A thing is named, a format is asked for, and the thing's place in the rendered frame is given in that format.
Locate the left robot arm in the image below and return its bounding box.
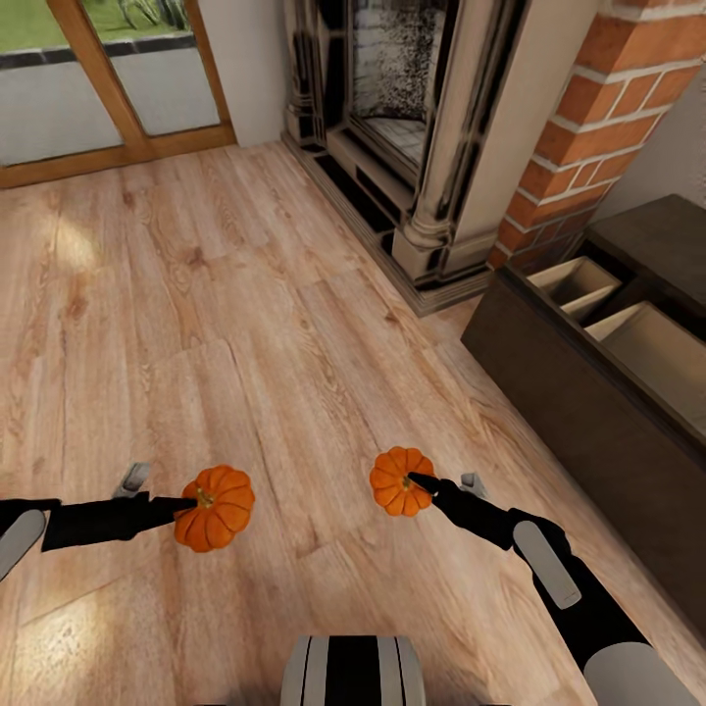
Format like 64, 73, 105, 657
0, 462, 198, 580

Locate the pumpkin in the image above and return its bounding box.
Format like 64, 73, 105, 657
175, 465, 256, 554
370, 446, 436, 517

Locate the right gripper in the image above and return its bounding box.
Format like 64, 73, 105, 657
408, 472, 491, 536

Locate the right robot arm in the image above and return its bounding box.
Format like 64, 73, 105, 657
408, 472, 701, 706

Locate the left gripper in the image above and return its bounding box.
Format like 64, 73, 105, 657
80, 491, 198, 545

